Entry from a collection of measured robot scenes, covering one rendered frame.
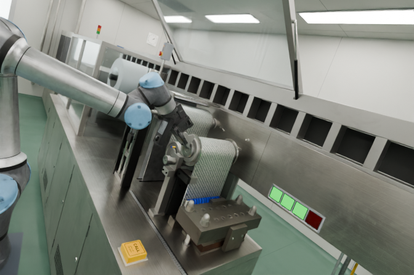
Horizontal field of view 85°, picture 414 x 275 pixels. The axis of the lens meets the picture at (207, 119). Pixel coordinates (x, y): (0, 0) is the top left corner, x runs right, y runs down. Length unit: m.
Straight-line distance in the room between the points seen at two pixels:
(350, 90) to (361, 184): 2.62
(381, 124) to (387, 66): 2.57
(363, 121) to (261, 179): 0.50
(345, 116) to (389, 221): 0.38
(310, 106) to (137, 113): 0.74
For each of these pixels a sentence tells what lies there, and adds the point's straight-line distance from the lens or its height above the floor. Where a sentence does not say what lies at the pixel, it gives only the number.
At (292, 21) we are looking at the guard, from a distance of 0.99.
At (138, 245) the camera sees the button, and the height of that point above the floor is 0.92.
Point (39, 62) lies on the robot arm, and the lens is 0.67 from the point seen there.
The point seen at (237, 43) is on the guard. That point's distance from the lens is 1.27.
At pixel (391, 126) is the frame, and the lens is 1.00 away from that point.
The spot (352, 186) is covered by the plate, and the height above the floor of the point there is 1.37.
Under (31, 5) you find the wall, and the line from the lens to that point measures 6.26.
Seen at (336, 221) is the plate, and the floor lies 1.23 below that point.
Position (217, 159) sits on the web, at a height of 1.24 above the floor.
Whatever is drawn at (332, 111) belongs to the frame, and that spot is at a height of 1.62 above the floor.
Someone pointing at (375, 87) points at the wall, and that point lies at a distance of 3.49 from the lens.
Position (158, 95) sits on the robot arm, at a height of 1.46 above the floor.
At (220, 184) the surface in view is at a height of 1.10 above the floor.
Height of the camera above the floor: 1.55
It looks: 8 degrees down
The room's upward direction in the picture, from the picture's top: 19 degrees clockwise
